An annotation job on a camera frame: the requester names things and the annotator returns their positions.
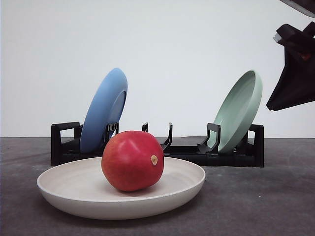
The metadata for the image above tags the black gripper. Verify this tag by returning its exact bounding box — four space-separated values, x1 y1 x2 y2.
266 22 315 111

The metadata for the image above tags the red pomegranate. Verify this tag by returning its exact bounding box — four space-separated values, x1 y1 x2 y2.
101 131 164 192

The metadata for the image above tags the white plate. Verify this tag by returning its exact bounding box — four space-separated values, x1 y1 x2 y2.
37 158 206 220

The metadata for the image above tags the green plate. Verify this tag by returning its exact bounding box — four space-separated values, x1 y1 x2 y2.
209 70 263 153

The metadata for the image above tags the blue plate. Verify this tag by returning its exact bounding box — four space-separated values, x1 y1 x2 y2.
80 68 128 153

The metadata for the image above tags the black dish rack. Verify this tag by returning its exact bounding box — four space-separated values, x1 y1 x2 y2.
51 121 264 168

